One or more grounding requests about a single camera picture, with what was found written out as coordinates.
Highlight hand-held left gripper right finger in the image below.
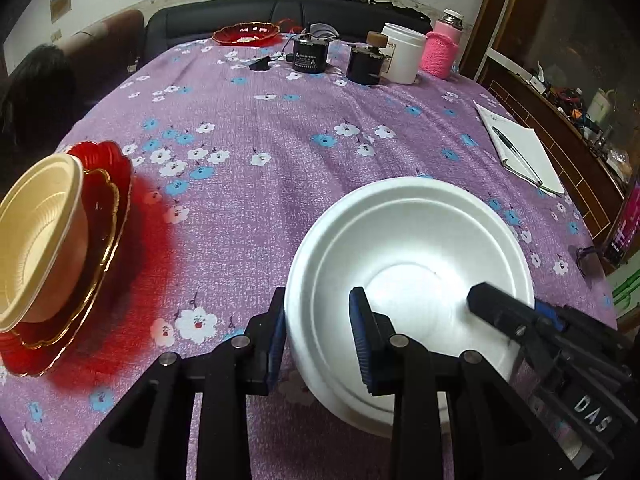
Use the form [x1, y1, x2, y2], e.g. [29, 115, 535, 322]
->
[349, 286, 581, 480]

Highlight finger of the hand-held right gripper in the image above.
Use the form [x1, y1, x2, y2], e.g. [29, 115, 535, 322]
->
[533, 300, 571, 332]
[466, 282, 557, 357]

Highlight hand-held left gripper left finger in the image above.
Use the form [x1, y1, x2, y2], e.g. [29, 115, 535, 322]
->
[60, 286, 287, 480]

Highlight white foam bowl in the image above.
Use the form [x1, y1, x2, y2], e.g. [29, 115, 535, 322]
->
[283, 175, 537, 413]
[294, 360, 403, 439]

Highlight red scalloped plate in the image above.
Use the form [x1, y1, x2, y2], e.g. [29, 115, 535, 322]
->
[0, 140, 136, 379]

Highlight cream plastic bowl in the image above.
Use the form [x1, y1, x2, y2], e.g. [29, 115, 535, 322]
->
[0, 152, 91, 334]

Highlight dark eyeglasses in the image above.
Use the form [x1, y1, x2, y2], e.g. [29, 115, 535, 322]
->
[574, 245, 602, 282]

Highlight magenta box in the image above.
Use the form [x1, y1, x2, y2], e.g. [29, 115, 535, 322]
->
[604, 179, 640, 267]

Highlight black pen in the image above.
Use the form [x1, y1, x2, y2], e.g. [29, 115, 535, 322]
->
[491, 126, 544, 186]

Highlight white notebook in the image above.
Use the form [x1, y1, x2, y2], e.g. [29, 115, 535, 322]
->
[473, 101, 566, 198]

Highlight purple floral tablecloth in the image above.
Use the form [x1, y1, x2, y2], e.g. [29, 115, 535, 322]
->
[0, 32, 619, 480]

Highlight white kettle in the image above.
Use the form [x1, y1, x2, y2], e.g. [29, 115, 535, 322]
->
[587, 88, 617, 127]

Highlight dark wooden cabinet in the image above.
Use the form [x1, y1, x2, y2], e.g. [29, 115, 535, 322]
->
[459, 0, 640, 261]

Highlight pink sleeved thermos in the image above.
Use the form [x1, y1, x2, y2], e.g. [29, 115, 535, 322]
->
[419, 8, 464, 80]

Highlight white plastic jar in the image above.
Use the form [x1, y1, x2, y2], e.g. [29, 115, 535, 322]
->
[382, 23, 427, 85]

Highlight dark jar with cork lid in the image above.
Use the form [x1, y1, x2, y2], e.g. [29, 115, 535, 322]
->
[345, 31, 389, 86]

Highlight black cylindrical motor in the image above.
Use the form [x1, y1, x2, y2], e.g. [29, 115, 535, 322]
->
[291, 34, 329, 75]

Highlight red gold-rimmed plate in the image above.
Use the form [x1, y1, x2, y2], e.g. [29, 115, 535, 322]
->
[211, 21, 282, 47]

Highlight black leather sofa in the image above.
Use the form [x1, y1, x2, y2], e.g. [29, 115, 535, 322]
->
[144, 0, 434, 69]

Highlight brown armchair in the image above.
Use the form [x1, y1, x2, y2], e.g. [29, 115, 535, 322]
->
[61, 8, 146, 92]

